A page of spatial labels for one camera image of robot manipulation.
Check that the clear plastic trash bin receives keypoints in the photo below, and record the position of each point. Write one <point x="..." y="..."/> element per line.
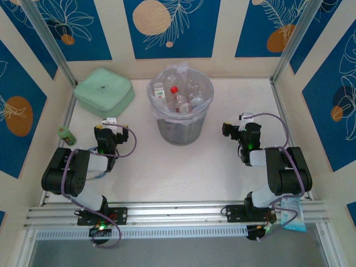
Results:
<point x="180" y="133"/>

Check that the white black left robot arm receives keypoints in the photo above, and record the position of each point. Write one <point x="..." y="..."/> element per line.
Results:
<point x="64" y="172"/>

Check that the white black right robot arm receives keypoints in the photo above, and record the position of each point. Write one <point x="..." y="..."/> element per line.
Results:
<point x="286" y="169"/>

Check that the clear plastic bin liner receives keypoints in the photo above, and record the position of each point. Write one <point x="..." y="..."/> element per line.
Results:
<point x="204" y="111"/>

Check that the green cylindrical can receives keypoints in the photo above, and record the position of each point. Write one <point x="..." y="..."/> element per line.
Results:
<point x="66" y="135"/>

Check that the mint green zip case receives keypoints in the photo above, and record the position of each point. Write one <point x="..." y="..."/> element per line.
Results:
<point x="103" y="91"/>

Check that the black connector board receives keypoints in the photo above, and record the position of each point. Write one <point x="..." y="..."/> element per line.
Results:
<point x="258" y="232"/>
<point x="100" y="228"/>

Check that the blue wet wipes packet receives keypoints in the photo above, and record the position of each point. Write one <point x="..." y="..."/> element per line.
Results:
<point x="297" y="219"/>

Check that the aluminium side frame rail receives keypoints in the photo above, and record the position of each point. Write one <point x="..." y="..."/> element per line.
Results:
<point x="66" y="116"/>
<point x="281" y="105"/>

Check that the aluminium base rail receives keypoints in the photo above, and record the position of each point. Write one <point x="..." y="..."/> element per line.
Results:
<point x="178" y="214"/>

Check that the aluminium frame post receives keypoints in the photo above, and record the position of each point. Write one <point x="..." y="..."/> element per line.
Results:
<point x="299" y="36"/>
<point x="46" y="36"/>

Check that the aluminium front frame rail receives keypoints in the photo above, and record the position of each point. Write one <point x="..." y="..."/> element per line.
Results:
<point x="25" y="250"/>
<point x="329" y="247"/>

